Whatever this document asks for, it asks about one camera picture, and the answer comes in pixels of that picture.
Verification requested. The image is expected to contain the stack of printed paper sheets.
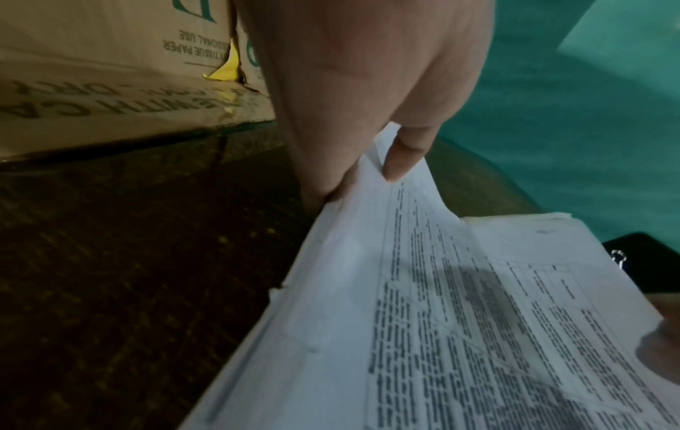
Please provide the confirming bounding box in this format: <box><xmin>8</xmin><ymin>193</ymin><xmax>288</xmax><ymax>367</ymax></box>
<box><xmin>181</xmin><ymin>121</ymin><xmax>680</xmax><ymax>430</ymax></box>

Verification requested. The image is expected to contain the brown cardboard box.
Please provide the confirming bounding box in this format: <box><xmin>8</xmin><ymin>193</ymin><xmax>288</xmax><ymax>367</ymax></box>
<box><xmin>0</xmin><ymin>0</ymin><xmax>277</xmax><ymax>162</ymax></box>

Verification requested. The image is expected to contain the person's left hand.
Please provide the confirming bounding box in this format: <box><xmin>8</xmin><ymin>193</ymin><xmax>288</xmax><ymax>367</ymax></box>
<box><xmin>232</xmin><ymin>0</ymin><xmax>496</xmax><ymax>210</ymax></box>

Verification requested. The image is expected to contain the person's right hand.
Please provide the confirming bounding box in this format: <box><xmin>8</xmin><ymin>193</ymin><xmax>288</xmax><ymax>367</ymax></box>
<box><xmin>635</xmin><ymin>293</ymin><xmax>680</xmax><ymax>386</ymax></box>

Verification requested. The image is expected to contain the black binder clip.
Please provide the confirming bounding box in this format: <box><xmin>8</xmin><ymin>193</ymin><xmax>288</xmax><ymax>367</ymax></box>
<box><xmin>601</xmin><ymin>232</ymin><xmax>680</xmax><ymax>295</ymax></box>

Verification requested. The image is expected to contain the yellow paper piece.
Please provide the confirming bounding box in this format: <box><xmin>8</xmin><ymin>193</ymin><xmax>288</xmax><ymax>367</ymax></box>
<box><xmin>202</xmin><ymin>38</ymin><xmax>241</xmax><ymax>81</ymax></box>

